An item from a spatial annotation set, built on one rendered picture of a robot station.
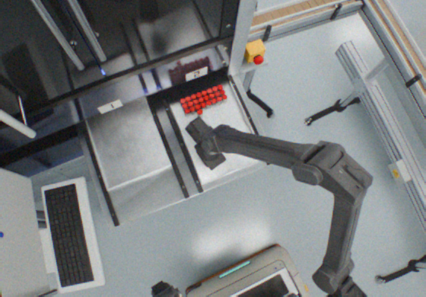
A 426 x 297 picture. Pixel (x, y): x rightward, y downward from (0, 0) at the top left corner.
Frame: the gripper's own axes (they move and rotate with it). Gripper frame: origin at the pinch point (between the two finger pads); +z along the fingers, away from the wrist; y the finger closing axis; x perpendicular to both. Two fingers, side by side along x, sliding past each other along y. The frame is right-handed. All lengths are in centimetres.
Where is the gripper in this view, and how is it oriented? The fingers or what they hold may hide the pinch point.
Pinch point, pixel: (209, 158)
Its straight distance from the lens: 126.5
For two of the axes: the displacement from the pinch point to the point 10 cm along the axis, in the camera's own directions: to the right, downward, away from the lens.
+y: -5.8, -7.9, 1.8
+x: -8.1, 5.6, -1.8
